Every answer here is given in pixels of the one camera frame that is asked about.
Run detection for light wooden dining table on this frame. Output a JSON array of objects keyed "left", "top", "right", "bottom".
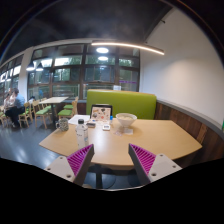
[{"left": 39, "top": 96, "right": 69, "bottom": 128}]

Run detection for green upholstered bench backrest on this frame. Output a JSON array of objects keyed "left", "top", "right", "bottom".
[{"left": 85, "top": 89, "right": 158, "bottom": 120}]

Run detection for round ceiling light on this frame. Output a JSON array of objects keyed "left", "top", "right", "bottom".
[{"left": 95, "top": 47, "right": 110, "bottom": 54}]

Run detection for white bowl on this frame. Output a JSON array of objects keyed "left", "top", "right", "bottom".
[{"left": 115, "top": 112, "right": 138, "bottom": 128}]

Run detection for group of green-seated wooden chairs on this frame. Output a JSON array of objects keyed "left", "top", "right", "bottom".
[{"left": 0, "top": 96, "right": 79, "bottom": 129}]

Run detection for black tablet with sticker case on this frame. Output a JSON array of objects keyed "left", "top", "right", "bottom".
[{"left": 89, "top": 104, "right": 113, "bottom": 124}]

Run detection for person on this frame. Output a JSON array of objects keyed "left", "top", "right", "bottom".
[
  {"left": 4, "top": 88, "right": 26, "bottom": 128},
  {"left": 2, "top": 92, "right": 14, "bottom": 111}
]

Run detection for long linear ceiling light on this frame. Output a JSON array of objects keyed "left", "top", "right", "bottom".
[{"left": 90, "top": 40, "right": 165, "bottom": 56}]

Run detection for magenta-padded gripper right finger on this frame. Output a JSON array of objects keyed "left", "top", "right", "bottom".
[{"left": 128, "top": 143, "right": 183, "bottom": 186}]

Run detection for white paper sheets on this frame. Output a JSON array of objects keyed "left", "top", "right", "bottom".
[{"left": 68, "top": 114, "right": 91, "bottom": 126}]

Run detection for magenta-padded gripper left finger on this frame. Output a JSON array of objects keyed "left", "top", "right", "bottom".
[{"left": 44, "top": 143, "right": 95, "bottom": 187}]

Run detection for speckled ceramic mug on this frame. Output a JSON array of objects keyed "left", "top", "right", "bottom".
[{"left": 55, "top": 117, "right": 70, "bottom": 132}]

